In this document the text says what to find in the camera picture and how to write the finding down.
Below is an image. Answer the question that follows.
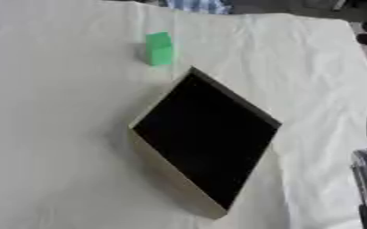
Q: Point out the green rectangular block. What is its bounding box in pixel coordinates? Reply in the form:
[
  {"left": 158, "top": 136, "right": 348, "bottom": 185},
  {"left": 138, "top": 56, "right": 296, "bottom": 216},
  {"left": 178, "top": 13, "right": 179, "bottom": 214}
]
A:
[{"left": 144, "top": 31, "right": 176, "bottom": 67}]

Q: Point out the tan cardboard box black inside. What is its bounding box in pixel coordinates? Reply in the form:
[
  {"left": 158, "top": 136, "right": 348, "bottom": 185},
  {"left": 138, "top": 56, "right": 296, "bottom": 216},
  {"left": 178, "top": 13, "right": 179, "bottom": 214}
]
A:
[{"left": 127, "top": 65, "right": 284, "bottom": 220}]

